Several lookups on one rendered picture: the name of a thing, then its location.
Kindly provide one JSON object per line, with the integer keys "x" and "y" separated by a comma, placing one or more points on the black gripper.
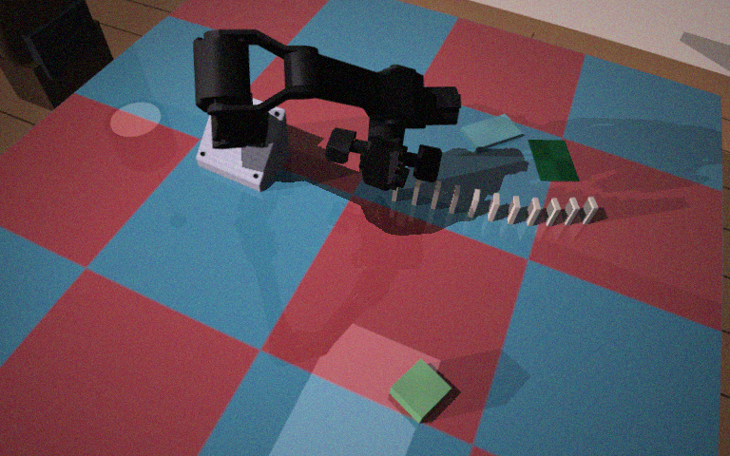
{"x": 426, "y": 162}

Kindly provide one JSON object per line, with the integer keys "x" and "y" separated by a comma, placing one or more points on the green square block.
{"x": 420, "y": 390}

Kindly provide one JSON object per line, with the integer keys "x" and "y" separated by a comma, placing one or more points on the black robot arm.
{"x": 393, "y": 98}

